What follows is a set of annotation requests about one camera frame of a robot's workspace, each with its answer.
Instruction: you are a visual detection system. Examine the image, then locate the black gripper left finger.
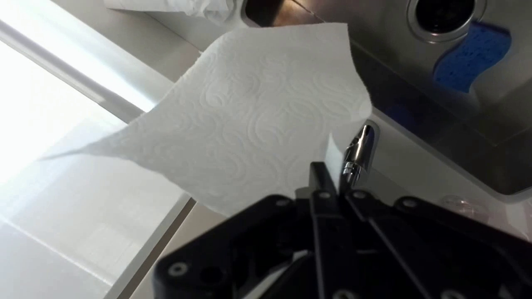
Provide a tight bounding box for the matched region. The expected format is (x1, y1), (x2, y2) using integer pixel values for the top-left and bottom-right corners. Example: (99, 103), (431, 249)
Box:
(154, 159), (356, 299)

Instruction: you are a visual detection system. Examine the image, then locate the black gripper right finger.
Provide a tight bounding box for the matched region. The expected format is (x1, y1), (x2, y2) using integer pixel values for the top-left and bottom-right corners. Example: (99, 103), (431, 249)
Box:
(338, 164), (532, 299)

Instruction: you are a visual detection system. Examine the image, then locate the white paper towel roll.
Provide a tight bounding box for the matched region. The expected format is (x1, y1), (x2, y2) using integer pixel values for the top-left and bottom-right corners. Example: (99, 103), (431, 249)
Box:
(41, 21), (375, 217)

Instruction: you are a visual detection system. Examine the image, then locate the stainless steel sink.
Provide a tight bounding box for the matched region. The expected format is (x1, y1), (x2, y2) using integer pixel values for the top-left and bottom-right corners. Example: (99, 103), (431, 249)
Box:
(238, 0), (532, 196)

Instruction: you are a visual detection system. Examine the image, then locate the blue sponge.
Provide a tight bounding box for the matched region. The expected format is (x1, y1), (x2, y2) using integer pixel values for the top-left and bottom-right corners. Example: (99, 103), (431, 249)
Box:
(431, 20), (513, 95)

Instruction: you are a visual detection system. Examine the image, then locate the round sink drain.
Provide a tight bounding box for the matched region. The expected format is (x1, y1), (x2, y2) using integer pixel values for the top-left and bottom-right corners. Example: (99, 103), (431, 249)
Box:
(406, 0), (489, 45)

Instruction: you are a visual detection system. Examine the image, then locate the white window frame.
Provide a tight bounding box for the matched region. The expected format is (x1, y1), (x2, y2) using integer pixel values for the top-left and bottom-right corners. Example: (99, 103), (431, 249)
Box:
(0, 18), (198, 299)

